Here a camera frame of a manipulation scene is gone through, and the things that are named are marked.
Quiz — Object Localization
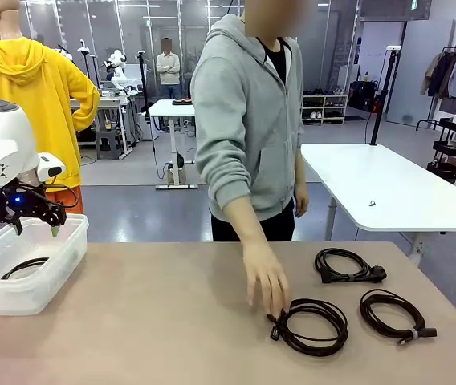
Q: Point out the black clothes rack with garments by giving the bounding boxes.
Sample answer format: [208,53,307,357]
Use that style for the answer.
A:
[415,44,456,132]

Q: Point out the grey step stool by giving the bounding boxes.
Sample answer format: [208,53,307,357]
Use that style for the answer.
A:
[95,127,127,161]

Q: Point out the black power cord with plug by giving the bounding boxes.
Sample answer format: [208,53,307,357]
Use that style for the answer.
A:
[314,247,388,285]

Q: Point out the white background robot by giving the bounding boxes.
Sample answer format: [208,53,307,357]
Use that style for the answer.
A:
[105,50,129,90]

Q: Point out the black pole stand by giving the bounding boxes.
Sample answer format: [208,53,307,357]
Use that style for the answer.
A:
[366,44,402,146]

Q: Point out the person's right forearm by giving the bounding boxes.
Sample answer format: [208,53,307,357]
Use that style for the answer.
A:
[222,195,271,249]

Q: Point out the black bags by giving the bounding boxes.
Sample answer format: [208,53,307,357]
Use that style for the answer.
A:
[349,79,382,112]

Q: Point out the black utility cart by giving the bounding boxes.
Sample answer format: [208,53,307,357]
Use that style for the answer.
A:
[426,115,456,181]

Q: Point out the white standing desk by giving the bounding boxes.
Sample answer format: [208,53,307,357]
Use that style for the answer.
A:
[147,98,199,190]

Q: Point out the man in beige sweater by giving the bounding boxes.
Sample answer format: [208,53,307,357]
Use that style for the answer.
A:
[155,36,181,101]

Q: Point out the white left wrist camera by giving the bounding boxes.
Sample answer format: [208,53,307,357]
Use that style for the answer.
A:
[36,152,67,182]

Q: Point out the person's left forearm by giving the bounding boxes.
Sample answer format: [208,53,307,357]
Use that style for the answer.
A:
[294,156,307,185]

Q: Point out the wooden shoe rack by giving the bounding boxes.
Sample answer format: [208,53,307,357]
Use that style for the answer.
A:
[302,94,349,125]

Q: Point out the person in grey hoodie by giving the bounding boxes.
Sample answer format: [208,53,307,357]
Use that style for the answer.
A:
[189,0,305,243]

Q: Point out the clear plastic storage container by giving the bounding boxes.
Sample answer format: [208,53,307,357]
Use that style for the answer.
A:
[0,213,89,317]

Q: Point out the white lab workbench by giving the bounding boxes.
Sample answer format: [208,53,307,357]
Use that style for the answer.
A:
[69,86,139,160]

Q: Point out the person's left hand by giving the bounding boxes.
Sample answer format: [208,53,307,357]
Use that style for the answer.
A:
[294,181,311,219]

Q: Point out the mannequin in yellow hoodie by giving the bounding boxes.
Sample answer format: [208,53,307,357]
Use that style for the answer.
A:
[0,0,101,213]

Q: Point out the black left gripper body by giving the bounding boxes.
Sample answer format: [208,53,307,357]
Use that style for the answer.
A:
[0,180,68,226]

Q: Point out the person's right hand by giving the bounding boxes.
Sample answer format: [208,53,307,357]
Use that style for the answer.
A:
[242,240,292,318]

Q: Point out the white side table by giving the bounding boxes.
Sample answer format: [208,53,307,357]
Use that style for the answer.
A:
[298,142,456,266]

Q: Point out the black USB extension cable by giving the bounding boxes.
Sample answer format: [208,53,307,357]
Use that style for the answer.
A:
[267,298,349,358]
[359,288,438,347]

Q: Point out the thick black cable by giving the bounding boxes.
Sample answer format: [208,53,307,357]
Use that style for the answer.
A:
[0,256,52,282]

